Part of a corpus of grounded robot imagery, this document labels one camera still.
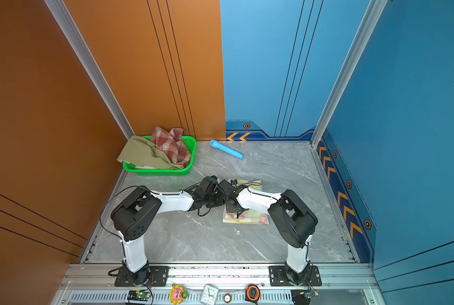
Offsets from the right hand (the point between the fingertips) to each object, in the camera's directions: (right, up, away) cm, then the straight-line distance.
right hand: (234, 207), depth 93 cm
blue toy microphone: (-11, +33, +23) cm, 42 cm away
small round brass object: (-2, -25, -27) cm, 37 cm away
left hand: (-2, +4, +2) cm, 5 cm away
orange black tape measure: (+6, -24, -26) cm, 36 cm away
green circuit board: (-36, -28, -22) cm, 50 cm away
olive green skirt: (-51, +28, +10) cm, 59 cm away
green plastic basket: (-26, +34, +19) cm, 47 cm away
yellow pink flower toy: (-20, -24, -26) cm, 41 cm away
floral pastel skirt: (+7, -3, -6) cm, 10 cm away
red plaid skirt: (-34, +32, +9) cm, 48 cm away
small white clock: (-9, -25, -24) cm, 36 cm away
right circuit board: (+25, -28, -22) cm, 44 cm away
